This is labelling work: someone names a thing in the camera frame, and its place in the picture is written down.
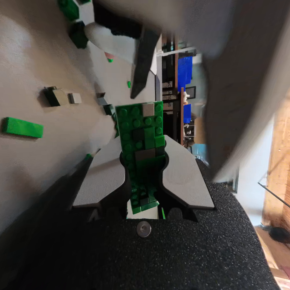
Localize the dark green long brick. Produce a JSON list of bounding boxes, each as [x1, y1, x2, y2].
[[43, 86, 69, 107]]

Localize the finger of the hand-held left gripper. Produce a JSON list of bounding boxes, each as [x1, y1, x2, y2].
[[130, 29, 162, 99]]

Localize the bright green brick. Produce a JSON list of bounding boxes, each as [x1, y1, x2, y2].
[[1, 117, 44, 139]]

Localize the blue storage bin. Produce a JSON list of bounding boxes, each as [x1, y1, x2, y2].
[[177, 56, 193, 91], [183, 103, 192, 124]]

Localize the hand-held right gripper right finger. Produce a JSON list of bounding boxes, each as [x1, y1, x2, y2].
[[156, 135, 216, 222]]

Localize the grey desk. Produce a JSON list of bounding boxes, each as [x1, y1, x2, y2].
[[0, 0, 163, 234]]

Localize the black desk strip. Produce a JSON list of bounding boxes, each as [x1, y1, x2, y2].
[[155, 75, 162, 102]]

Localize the large green brick plate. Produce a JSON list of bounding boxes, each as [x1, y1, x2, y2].
[[114, 101, 166, 215]]

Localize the small grey brick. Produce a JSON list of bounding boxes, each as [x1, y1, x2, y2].
[[68, 92, 82, 105]]

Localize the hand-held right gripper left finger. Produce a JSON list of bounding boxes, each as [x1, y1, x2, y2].
[[72, 139, 131, 220]]

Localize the scattered small green bricks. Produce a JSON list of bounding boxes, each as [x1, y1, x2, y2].
[[57, 0, 132, 117]]

